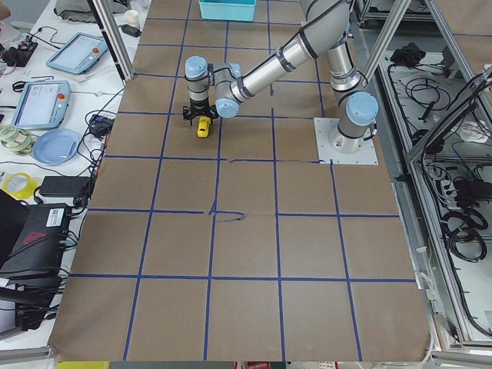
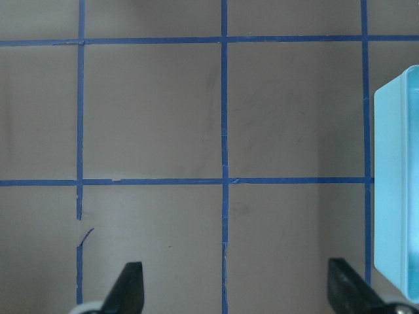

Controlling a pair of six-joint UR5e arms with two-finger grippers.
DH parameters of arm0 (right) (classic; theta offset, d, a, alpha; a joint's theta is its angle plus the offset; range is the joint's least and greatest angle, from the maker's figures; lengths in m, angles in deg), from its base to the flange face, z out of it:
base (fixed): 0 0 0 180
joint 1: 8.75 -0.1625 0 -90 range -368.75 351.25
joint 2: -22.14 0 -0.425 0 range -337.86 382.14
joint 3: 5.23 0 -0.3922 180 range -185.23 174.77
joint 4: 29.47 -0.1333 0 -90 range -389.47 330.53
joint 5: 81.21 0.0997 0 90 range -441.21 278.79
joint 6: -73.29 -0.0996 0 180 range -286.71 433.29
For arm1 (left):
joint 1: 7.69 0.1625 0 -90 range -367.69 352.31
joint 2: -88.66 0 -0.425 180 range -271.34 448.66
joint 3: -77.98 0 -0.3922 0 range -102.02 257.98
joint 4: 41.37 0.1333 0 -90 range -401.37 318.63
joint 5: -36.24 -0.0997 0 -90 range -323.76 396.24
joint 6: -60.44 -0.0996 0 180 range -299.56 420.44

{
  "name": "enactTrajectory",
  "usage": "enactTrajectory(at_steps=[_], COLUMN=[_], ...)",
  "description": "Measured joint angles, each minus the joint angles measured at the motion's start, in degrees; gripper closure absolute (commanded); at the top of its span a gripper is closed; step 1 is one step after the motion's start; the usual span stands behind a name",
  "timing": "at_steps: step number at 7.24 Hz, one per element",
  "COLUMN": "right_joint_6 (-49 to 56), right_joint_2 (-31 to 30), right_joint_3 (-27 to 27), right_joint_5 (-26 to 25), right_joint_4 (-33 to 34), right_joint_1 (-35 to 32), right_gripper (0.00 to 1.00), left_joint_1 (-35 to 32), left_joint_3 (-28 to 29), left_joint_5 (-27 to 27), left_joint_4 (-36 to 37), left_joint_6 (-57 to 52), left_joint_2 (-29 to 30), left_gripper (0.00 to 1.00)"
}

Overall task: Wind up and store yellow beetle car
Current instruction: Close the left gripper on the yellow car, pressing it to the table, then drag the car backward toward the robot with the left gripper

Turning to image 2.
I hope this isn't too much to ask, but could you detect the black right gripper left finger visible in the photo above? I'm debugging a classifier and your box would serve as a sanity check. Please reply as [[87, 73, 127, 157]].
[[100, 262, 145, 314]]

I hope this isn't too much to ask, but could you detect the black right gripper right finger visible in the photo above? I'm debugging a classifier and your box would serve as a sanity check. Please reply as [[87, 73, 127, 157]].
[[327, 258, 393, 314]]

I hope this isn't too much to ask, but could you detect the light blue plastic bin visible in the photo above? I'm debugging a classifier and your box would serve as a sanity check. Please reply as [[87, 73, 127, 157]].
[[374, 65, 418, 303]]

